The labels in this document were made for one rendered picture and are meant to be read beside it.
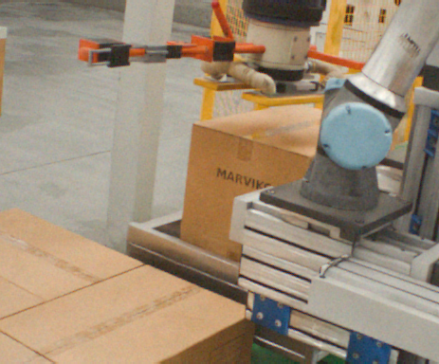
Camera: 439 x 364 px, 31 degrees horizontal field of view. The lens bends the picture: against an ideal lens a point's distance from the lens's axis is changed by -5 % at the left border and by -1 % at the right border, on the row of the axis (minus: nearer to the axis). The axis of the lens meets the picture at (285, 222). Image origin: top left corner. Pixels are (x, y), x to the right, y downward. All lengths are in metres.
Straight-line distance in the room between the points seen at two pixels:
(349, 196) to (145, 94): 1.97
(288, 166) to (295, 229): 0.69
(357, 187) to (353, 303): 0.24
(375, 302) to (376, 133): 0.28
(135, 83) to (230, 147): 1.13
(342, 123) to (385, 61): 0.13
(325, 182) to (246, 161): 0.83
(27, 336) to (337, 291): 0.86
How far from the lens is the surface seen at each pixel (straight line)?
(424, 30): 1.35
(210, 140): 2.39
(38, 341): 1.97
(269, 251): 1.62
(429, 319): 1.35
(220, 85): 2.26
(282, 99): 2.17
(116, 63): 1.87
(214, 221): 2.43
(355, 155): 1.36
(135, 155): 3.45
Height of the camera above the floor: 1.50
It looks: 19 degrees down
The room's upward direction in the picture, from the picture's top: 8 degrees clockwise
